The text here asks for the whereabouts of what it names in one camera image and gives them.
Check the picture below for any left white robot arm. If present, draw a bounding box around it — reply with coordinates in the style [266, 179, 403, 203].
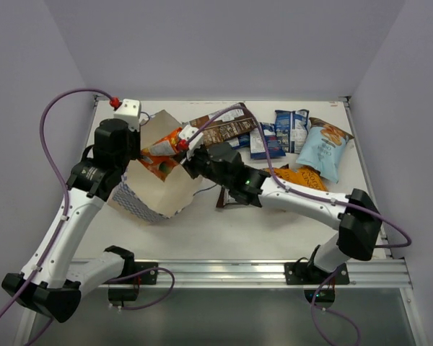
[1, 118, 141, 323]

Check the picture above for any dark brown kettle chips bag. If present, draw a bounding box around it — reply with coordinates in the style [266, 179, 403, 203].
[216, 187, 244, 209]

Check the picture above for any blue white snack packet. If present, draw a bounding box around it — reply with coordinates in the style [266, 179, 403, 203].
[227, 133, 250, 149]

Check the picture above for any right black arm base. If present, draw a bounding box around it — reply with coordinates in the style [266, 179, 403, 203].
[284, 257, 350, 309]

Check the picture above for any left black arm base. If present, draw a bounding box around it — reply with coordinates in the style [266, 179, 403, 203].
[108, 262, 158, 306]

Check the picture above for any checkered blue paper bag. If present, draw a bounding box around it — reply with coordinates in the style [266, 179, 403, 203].
[106, 110, 221, 225]

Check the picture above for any aluminium front rail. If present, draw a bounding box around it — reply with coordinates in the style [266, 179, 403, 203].
[70, 257, 414, 289]

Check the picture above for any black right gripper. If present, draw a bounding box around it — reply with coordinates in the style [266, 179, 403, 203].
[175, 144, 233, 190]

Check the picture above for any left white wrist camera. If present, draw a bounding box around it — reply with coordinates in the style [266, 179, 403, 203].
[113, 99, 141, 130]

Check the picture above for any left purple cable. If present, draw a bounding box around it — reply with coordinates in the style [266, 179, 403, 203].
[0, 87, 118, 346]

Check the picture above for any small orange white packet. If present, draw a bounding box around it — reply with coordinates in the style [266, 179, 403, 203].
[139, 127, 183, 182]

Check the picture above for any purple cable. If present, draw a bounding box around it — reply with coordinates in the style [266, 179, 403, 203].
[187, 104, 412, 249]
[0, 87, 118, 346]

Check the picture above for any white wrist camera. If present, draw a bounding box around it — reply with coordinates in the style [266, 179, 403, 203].
[176, 124, 204, 160]
[113, 99, 141, 130]

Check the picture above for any light blue snack packet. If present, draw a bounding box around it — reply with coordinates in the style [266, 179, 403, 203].
[296, 117, 354, 183]

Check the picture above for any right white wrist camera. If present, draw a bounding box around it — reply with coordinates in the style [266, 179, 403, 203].
[176, 124, 204, 160]

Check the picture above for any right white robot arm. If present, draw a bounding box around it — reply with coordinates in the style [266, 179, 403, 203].
[180, 143, 382, 283]

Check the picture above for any orange snack packet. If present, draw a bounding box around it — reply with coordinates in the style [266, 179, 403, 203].
[274, 164, 328, 192]

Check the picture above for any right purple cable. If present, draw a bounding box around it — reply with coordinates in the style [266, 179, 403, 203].
[187, 104, 412, 249]

